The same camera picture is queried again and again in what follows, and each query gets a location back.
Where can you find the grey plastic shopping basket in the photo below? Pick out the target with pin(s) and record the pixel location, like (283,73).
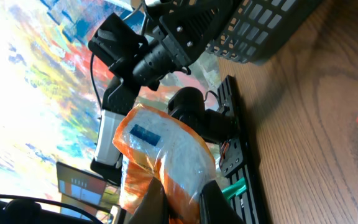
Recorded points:
(259,28)

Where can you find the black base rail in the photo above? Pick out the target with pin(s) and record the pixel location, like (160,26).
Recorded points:
(240,161)

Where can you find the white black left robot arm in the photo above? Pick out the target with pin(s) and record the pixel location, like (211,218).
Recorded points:
(120,49)

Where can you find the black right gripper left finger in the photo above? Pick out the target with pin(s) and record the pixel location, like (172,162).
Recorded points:
(154,207)

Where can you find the orange white small box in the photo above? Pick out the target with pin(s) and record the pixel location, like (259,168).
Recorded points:
(156,145)

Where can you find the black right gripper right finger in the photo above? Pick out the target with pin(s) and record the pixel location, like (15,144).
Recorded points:
(214,209)

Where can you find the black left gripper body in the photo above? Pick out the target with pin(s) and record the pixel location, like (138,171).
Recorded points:
(181,31)

